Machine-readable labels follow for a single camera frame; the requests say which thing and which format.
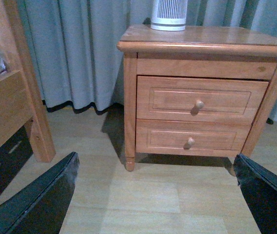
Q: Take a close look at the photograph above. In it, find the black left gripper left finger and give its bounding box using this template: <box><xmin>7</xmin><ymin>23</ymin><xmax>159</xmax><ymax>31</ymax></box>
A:
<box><xmin>0</xmin><ymin>152</ymin><xmax>79</xmax><ymax>234</ymax></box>

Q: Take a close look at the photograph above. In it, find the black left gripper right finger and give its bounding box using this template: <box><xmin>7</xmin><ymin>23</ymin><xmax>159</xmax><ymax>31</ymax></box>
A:
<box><xmin>234</xmin><ymin>154</ymin><xmax>277</xmax><ymax>234</ymax></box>

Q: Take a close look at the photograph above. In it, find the wooden drawer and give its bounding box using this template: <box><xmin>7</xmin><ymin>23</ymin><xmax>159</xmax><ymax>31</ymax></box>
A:
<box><xmin>136</xmin><ymin>119</ymin><xmax>250</xmax><ymax>157</ymax></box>
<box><xmin>137</xmin><ymin>76</ymin><xmax>268</xmax><ymax>125</ymax></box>

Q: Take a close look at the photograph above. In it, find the wooden nightstand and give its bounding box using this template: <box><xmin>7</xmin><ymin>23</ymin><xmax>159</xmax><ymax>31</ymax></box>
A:
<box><xmin>117</xmin><ymin>25</ymin><xmax>277</xmax><ymax>171</ymax></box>

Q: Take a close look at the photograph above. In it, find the grey curtain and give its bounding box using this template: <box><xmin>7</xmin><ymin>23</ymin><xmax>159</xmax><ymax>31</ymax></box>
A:
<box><xmin>17</xmin><ymin>0</ymin><xmax>277</xmax><ymax>113</ymax></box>

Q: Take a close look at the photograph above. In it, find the white cylindrical air purifier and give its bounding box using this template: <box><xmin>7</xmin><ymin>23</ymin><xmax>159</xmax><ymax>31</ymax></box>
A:
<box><xmin>151</xmin><ymin>0</ymin><xmax>188</xmax><ymax>31</ymax></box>

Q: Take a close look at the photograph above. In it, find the wooden bed frame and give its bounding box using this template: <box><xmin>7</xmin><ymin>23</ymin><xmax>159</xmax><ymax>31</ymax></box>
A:
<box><xmin>0</xmin><ymin>0</ymin><xmax>56</xmax><ymax>162</ymax></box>

